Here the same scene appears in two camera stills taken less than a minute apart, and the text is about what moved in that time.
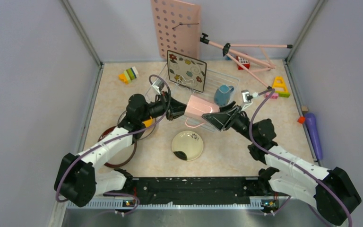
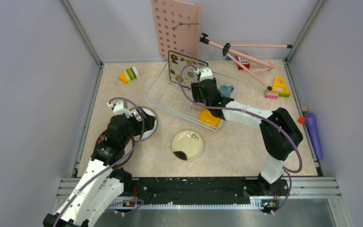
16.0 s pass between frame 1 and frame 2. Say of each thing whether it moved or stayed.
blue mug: stayed
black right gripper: moved
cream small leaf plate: stayed
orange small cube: stayed
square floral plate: stayed
